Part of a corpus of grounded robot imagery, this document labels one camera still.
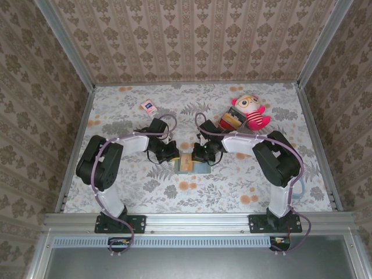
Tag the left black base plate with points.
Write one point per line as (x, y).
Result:
(139, 223)

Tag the clear acrylic card organizer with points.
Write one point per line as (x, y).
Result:
(241, 128)

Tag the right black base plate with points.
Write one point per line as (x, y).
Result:
(255, 223)

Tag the floral table cover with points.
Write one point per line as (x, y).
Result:
(203, 197)

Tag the small pink card pack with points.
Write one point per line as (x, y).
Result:
(148, 107)

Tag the tan patterned credit card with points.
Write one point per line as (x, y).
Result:
(186, 164)

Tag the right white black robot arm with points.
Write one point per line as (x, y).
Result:
(238, 143)

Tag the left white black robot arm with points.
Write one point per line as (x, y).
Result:
(135, 145)

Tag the grey metal panel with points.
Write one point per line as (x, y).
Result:
(197, 264)

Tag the black controller board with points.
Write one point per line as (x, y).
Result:
(280, 242)
(119, 243)

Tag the aluminium frame post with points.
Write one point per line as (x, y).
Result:
(67, 43)
(322, 43)

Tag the pink striped plush toy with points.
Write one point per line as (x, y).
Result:
(253, 116)

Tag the dark card stack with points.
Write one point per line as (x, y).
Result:
(235, 112)

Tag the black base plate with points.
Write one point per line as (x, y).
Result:
(255, 223)
(139, 223)

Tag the aluminium side rail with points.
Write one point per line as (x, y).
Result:
(325, 162)
(77, 130)

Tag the blue green card holder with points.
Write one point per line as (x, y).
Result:
(200, 168)

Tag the red card stack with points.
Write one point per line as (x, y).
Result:
(225, 125)

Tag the aluminium back rail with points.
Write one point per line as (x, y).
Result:
(197, 83)

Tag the tan card stack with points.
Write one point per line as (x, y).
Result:
(231, 119)

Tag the aluminium front rail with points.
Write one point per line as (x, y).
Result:
(197, 222)

